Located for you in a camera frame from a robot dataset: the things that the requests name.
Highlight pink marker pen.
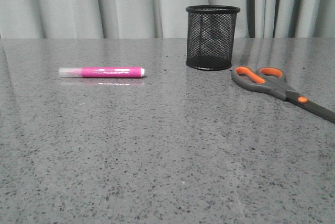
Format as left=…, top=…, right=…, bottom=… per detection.
left=59, top=66, right=145, bottom=78

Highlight grey orange scissors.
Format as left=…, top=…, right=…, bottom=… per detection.
left=231, top=66, right=334, bottom=123

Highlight black mesh pen cup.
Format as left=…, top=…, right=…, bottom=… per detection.
left=186, top=5, right=240, bottom=71

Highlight grey curtain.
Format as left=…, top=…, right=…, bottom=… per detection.
left=1, top=0, right=334, bottom=39

